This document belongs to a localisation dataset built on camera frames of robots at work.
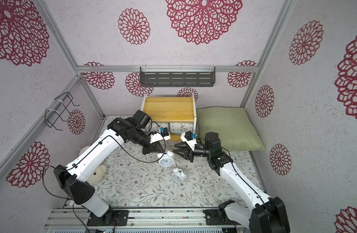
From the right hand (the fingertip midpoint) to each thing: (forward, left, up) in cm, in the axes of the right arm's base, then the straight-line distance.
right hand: (174, 147), depth 70 cm
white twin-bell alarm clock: (-3, +4, -6) cm, 8 cm away
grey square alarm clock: (+17, -1, -6) cm, 18 cm away
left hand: (-1, +7, -1) cm, 7 cm away
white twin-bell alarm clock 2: (-7, -2, -18) cm, 19 cm away
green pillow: (+22, -38, -15) cm, 46 cm away
